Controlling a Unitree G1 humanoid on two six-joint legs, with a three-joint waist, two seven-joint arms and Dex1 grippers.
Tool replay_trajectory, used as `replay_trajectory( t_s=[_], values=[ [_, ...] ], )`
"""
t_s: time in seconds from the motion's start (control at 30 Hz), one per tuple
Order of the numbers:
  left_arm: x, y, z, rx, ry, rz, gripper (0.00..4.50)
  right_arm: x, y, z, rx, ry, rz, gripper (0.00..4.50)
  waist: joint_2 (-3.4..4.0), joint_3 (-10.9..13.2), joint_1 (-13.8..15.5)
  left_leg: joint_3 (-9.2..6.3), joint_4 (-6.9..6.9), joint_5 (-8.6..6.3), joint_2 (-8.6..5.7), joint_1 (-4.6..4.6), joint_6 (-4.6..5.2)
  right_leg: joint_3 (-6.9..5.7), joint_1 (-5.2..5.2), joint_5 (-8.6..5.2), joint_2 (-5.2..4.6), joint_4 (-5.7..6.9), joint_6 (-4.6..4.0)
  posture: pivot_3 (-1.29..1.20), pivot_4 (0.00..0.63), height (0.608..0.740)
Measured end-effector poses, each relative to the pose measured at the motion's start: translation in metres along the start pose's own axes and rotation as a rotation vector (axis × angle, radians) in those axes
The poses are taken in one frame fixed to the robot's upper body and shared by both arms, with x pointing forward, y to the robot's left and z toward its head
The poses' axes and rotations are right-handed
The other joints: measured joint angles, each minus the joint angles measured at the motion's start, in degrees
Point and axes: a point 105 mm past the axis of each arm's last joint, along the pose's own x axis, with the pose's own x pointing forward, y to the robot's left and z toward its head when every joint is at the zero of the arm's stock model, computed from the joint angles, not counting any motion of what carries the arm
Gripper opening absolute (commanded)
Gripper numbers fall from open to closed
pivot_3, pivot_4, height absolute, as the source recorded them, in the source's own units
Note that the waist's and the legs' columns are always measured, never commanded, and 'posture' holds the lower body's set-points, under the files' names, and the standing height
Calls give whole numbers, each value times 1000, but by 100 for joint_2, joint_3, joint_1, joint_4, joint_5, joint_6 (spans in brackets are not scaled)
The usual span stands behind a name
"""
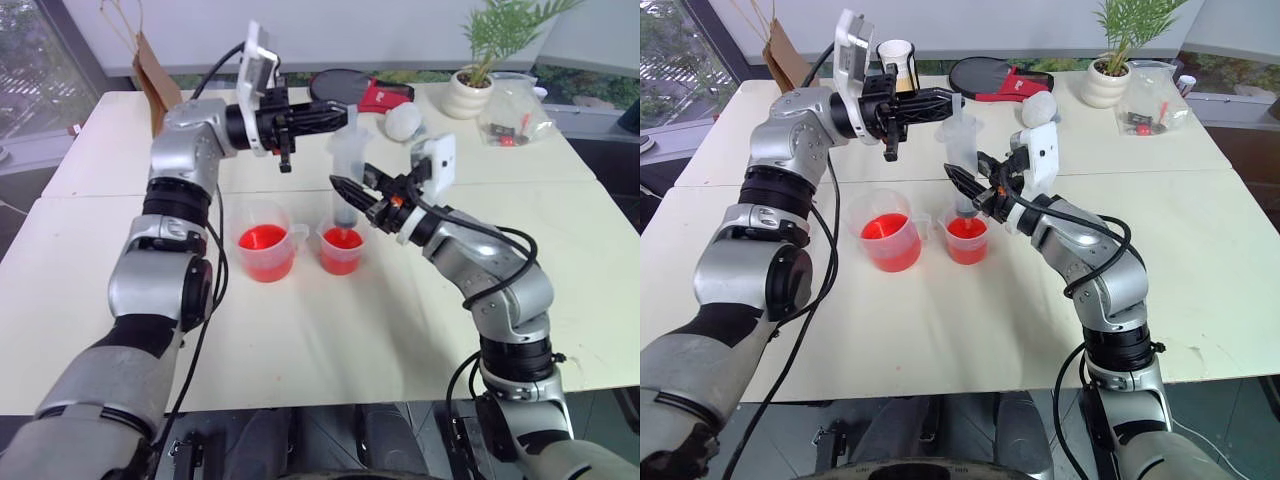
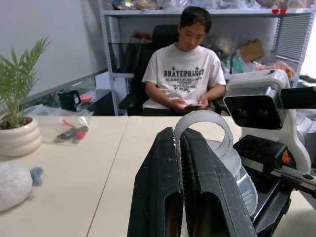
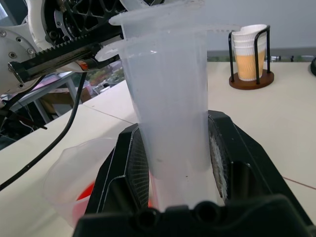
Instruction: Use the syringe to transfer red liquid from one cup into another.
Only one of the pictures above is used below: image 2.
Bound white window blind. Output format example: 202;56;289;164
274;13;312;62

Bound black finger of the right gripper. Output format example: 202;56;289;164
250;172;292;235

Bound white plush toy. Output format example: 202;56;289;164
0;162;44;213

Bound clear plastic bag with items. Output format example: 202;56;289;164
26;105;95;148

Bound person's left hand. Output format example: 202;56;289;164
197;95;210;109

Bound translucent plastic cup with handle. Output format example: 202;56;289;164
173;110;259;219

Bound dark green electric kettle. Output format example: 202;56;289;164
57;89;82;111

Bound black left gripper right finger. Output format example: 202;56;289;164
180;127;258;237

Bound brown cardboard box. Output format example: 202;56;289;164
239;39;265;63

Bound white robot camera head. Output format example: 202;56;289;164
223;69;312;174

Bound white metal shelf rack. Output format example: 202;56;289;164
98;0;316;117

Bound person's right hand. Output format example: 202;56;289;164
170;98;190;114

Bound person in white t-shirt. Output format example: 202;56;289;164
141;5;227;117

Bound black wire mesh basket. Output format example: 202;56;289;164
108;41;149;74

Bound black office chair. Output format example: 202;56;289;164
118;24;229;117

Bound green palm plant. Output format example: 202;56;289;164
0;36;52;129

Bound white ribbed plant pot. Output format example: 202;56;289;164
0;116;42;158

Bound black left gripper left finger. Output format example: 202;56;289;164
127;126;185;237

